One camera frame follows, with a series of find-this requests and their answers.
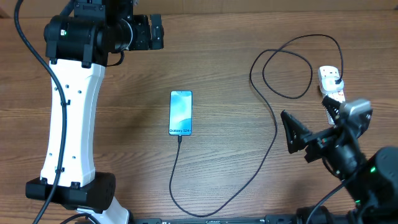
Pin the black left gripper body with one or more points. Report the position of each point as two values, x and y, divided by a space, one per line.
140 39

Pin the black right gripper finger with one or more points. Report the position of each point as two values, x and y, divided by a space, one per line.
333 108
296 133

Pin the white charger plug adapter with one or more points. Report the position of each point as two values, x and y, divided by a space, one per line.
331 85

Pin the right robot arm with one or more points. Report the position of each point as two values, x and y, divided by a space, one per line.
372 183

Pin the Samsung Galaxy smartphone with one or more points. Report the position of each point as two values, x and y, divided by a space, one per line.
180 113

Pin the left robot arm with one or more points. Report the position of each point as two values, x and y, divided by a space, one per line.
78 43

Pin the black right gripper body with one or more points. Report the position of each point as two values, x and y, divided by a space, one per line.
347 148

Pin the white power strip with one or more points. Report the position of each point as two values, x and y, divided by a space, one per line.
327 76

